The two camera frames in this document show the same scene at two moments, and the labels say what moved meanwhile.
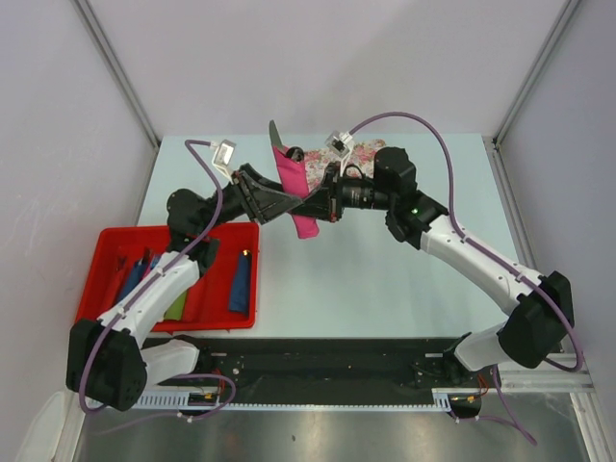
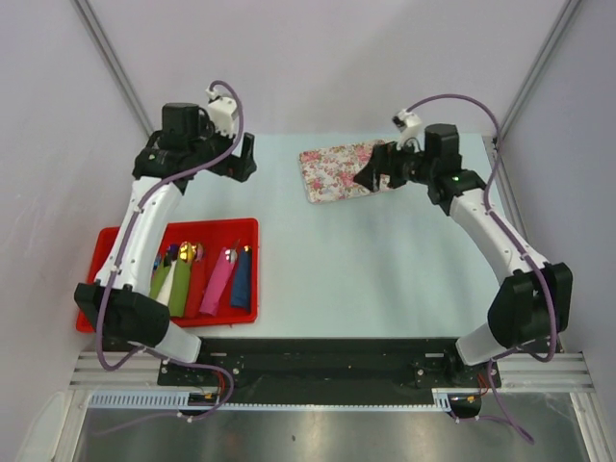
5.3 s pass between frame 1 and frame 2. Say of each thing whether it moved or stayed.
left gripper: moved
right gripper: moved
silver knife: moved
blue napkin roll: stayed
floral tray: stayed
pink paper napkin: moved
